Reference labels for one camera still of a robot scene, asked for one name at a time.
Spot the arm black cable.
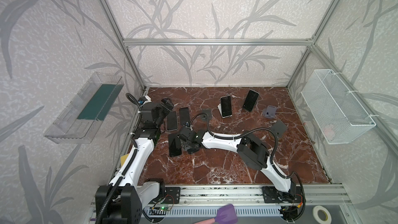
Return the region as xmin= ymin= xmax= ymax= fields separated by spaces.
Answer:
xmin=188 ymin=112 xmax=307 ymax=218
xmin=94 ymin=93 xmax=144 ymax=224

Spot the clear plastic wall bin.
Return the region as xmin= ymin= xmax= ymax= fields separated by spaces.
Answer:
xmin=44 ymin=72 xmax=124 ymax=144

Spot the purple pink spatula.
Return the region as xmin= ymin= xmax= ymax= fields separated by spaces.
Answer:
xmin=195 ymin=204 xmax=238 ymax=224

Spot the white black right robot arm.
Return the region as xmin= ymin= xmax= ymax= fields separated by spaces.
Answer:
xmin=177 ymin=127 xmax=296 ymax=195

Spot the purple grey phone stand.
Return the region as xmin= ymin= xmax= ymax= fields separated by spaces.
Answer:
xmin=262 ymin=105 xmax=278 ymax=119

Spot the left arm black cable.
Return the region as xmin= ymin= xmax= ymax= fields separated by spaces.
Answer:
xmin=94 ymin=93 xmax=144 ymax=224

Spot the grey phone stand front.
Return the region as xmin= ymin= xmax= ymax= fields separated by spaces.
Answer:
xmin=271 ymin=120 xmax=287 ymax=140

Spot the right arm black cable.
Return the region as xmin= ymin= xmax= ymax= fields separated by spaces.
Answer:
xmin=188 ymin=112 xmax=307 ymax=218

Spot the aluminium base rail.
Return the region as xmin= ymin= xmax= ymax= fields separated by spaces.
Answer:
xmin=144 ymin=184 xmax=359 ymax=224

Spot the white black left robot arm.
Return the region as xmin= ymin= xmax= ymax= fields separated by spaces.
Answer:
xmin=95 ymin=93 xmax=174 ymax=224

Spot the white phone stand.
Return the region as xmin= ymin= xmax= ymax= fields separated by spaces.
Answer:
xmin=217 ymin=103 xmax=232 ymax=118

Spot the dark grey stand back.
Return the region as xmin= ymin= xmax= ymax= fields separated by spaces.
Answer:
xmin=201 ymin=109 xmax=212 ymax=121

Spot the yellow sponge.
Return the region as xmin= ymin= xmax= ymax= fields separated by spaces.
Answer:
xmin=120 ymin=154 xmax=129 ymax=166

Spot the white wire mesh basket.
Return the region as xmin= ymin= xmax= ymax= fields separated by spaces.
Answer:
xmin=301 ymin=69 xmax=376 ymax=145

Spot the white tape roll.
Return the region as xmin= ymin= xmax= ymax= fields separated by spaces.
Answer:
xmin=313 ymin=205 xmax=332 ymax=224

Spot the black phone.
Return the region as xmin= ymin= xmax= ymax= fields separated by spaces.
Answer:
xmin=243 ymin=90 xmax=259 ymax=112
xmin=220 ymin=95 xmax=232 ymax=118
xmin=179 ymin=107 xmax=191 ymax=127
xmin=168 ymin=133 xmax=182 ymax=157
xmin=166 ymin=111 xmax=178 ymax=131

